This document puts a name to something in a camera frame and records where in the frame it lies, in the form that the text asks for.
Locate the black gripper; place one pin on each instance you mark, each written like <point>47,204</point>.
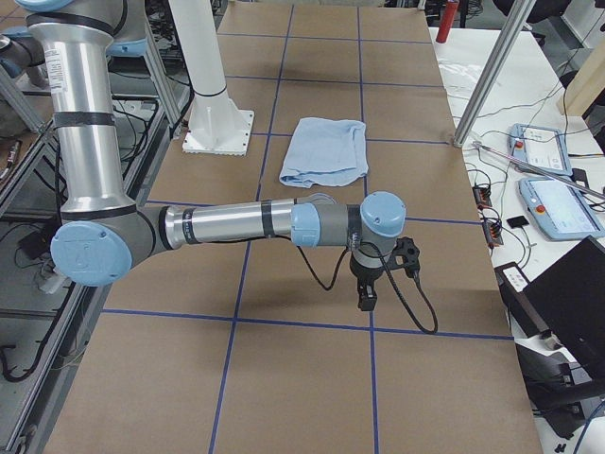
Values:
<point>363,275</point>

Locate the light blue button-up shirt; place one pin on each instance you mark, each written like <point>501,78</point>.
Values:
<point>325,152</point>

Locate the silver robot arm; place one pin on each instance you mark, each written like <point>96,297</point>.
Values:
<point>108,228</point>

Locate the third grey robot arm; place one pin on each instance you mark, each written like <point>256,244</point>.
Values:
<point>21,53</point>

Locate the black monitor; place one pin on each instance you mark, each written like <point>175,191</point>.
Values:
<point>567,300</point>

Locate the near blue teach pendant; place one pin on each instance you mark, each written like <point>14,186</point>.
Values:
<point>559,210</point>

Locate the blue teach pendant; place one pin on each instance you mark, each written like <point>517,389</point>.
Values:
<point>559,210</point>
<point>541,147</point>

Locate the metal reacher rod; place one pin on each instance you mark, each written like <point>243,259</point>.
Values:
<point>539,171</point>

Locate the far blue teach pendant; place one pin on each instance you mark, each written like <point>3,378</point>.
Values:
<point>541,147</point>

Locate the red cylinder bottle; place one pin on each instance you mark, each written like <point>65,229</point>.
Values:
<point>447,20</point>

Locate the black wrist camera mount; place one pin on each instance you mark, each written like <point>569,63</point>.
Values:
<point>405,256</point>

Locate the white camera mast base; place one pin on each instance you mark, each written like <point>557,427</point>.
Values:
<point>215,124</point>

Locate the aluminium frame post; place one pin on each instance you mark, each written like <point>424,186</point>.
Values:
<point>504,43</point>

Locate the aluminium frame side rack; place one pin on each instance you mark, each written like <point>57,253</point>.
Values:
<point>46,320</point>

